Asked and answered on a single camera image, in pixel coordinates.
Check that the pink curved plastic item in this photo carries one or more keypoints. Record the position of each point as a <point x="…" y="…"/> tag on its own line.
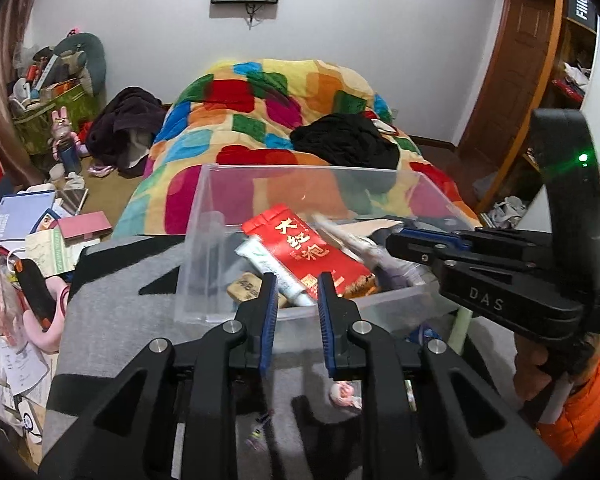
<point x="55" y="332"/>

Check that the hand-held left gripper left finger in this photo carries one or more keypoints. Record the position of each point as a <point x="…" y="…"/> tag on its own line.
<point x="267" y="320"/>

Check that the pink rabbit toy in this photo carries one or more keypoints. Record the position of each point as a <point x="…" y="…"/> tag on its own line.
<point x="62" y="125"/>

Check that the red tea packet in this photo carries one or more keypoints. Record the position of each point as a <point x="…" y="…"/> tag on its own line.
<point x="300" y="245"/>

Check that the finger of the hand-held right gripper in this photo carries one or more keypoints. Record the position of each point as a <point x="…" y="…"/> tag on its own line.
<point x="485" y="292"/>
<point x="430" y="241"/>

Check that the black clothes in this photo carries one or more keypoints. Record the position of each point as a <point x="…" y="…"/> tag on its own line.
<point x="345" y="140"/>

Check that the grey black patterned blanket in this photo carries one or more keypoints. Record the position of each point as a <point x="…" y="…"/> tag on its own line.
<point x="130" y="320"/>

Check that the long white pen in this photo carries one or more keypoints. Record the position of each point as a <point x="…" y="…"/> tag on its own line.
<point x="342" y="237"/>

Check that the green white booklet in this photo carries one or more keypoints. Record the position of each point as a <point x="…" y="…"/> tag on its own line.
<point x="52" y="252"/>

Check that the beige tile block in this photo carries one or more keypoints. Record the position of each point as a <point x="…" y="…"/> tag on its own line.
<point x="245" y="287"/>

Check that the pink white knotted toy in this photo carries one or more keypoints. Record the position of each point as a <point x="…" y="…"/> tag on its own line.
<point x="345" y="394"/>

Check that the dark maroon clothes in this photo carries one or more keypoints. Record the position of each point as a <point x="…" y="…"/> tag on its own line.
<point x="125" y="120"/>

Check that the colourful patchwork blanket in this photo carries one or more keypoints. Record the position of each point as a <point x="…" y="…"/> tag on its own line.
<point x="230" y="95"/>

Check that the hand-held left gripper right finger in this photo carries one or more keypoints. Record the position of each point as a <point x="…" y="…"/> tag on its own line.
<point x="327" y="325"/>

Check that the pink beige striped curtain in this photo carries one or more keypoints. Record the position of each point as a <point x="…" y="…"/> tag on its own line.
<point x="5" y="85"/>

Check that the small colourful trinket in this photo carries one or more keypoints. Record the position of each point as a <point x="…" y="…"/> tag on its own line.
<point x="260" y="430"/>

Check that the blue drink bottle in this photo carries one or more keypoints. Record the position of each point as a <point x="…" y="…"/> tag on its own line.
<point x="69" y="156"/>

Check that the wooden shelf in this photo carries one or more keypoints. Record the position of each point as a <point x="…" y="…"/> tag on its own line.
<point x="577" y="35"/>

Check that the pink flat box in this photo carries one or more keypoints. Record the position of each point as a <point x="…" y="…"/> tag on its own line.
<point x="85" y="227"/>

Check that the white shoes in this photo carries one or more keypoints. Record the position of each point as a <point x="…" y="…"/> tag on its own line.
<point x="510" y="210"/>

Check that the clear plastic storage box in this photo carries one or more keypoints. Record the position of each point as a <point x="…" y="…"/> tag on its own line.
<point x="205" y="260"/>

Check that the green storage bag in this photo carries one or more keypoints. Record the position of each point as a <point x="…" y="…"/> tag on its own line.
<point x="45" y="117"/>

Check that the loose white papers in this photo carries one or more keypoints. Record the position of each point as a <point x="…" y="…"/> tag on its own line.
<point x="20" y="365"/>

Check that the pale green tube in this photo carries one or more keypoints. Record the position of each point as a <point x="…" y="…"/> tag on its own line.
<point x="461" y="332"/>

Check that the blue white booklet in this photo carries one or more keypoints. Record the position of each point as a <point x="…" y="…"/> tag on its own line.
<point x="22" y="215"/>

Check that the white ointment tube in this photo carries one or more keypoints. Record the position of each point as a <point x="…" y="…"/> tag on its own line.
<point x="265" y="262"/>

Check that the person's right hand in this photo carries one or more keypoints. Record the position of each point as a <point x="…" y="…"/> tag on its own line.
<point x="530" y="370"/>

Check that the wooden door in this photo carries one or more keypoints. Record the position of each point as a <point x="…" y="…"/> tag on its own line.
<point x="515" y="75"/>

